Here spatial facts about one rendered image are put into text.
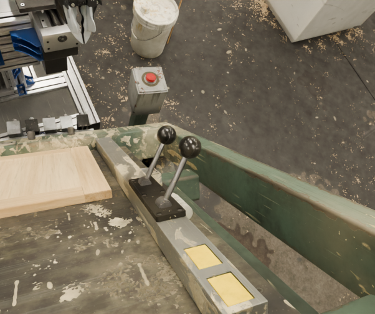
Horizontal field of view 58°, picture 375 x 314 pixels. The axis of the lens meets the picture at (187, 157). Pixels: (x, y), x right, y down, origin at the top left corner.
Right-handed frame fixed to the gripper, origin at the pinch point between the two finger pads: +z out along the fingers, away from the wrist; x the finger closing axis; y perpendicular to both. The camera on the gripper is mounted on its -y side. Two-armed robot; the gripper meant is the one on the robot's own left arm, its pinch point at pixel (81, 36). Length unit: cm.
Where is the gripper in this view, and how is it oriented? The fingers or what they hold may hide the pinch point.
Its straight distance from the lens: 86.4
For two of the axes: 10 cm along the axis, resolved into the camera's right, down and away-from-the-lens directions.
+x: 8.7, -2.9, 3.9
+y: 4.9, 6.0, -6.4
